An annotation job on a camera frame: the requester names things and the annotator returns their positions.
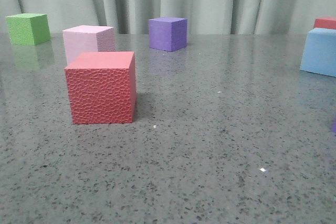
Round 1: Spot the blue foam cube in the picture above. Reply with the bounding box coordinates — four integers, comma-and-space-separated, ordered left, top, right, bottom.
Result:
300, 28, 335, 77

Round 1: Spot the far red foam cube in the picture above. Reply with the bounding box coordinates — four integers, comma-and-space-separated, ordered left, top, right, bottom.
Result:
313, 16, 336, 29

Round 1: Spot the grey curtain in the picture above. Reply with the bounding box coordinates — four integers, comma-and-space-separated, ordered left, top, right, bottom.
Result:
0, 0, 336, 36

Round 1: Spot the light purple foam cube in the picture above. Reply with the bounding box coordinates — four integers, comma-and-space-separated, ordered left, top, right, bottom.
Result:
331, 118, 336, 133

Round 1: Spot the dark purple foam cube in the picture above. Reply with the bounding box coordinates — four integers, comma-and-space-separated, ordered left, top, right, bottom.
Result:
148, 17, 188, 51

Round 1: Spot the large red foam cube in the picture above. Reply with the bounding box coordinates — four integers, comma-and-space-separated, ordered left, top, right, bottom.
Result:
65, 51, 137, 124

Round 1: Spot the pink foam cube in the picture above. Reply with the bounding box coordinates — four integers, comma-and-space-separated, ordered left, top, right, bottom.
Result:
62, 25, 115, 64

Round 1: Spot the green foam cube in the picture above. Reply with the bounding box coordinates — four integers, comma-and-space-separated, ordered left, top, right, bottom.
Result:
6, 13, 51, 45

